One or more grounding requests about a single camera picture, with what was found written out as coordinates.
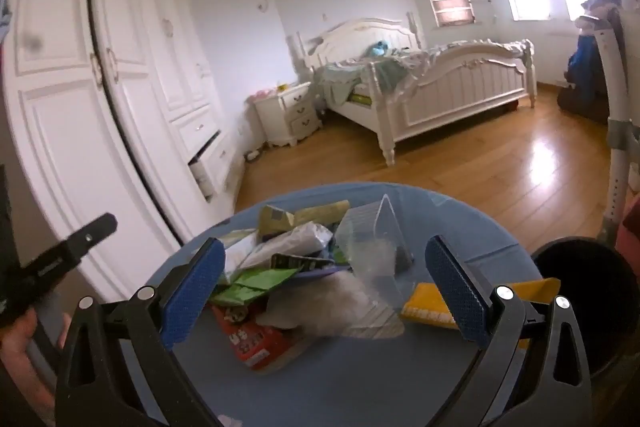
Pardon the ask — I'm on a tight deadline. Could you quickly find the person's left hand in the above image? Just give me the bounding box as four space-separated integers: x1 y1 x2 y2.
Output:
0 308 55 413

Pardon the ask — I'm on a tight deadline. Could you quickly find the clear plastic bag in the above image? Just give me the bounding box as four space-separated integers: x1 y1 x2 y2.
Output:
335 194 416 308

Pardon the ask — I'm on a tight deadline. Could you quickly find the white wooden bed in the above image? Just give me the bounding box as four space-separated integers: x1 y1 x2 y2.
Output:
295 18 538 166

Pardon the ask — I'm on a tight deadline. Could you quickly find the white nightstand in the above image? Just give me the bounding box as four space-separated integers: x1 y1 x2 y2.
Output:
252 82 323 149

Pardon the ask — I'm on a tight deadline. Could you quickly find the pile of dark clothes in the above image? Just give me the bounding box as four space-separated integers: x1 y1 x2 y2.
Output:
557 0 626 124

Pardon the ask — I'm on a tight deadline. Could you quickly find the blue star-print cloth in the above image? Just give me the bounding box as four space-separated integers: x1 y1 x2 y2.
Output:
120 182 551 427

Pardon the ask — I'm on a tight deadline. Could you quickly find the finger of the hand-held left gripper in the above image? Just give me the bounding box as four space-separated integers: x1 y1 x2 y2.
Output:
17 213 119 292

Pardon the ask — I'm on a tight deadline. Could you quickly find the white plastic wrapper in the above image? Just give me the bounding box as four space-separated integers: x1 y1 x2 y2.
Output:
225 222 334 283

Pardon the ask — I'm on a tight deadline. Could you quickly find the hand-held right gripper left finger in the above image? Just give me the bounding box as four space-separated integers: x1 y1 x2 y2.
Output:
55 237 226 427

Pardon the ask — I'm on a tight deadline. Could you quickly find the red snack packet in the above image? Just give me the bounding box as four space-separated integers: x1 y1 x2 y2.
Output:
212 302 301 370

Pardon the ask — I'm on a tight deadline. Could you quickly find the black round bin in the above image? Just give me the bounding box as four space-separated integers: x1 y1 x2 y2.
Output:
531 237 640 413

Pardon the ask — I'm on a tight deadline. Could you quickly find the yellow packet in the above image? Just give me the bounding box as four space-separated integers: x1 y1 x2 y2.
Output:
399 278 562 330

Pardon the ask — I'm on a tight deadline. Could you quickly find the bright green packet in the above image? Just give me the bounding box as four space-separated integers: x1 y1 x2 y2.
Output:
215 267 297 306

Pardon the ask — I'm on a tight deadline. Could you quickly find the white wardrobe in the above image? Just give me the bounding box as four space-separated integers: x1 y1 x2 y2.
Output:
0 0 246 303

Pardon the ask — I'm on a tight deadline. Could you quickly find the rumpled light bedding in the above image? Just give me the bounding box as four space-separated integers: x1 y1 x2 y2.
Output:
312 39 533 108

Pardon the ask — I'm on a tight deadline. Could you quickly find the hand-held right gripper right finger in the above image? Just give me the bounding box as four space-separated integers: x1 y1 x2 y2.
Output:
424 235 593 427

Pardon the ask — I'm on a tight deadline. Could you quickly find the red and white chair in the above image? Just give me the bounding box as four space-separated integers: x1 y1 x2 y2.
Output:
575 4 640 268

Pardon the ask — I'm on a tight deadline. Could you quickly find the olive green carton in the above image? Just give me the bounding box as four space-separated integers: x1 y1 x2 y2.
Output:
257 200 351 240

